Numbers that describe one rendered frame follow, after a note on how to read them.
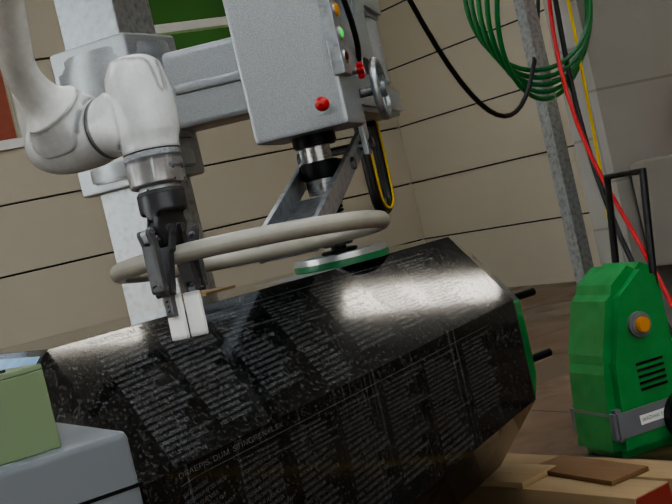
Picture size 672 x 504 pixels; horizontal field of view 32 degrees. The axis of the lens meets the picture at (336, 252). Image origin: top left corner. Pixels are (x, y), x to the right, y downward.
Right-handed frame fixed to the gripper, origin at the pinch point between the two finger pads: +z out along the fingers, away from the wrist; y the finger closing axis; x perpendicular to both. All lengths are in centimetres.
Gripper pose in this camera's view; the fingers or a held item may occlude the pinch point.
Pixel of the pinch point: (186, 316)
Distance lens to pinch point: 181.5
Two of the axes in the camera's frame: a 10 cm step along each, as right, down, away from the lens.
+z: 2.1, 9.8, -0.3
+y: 4.6, -0.7, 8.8
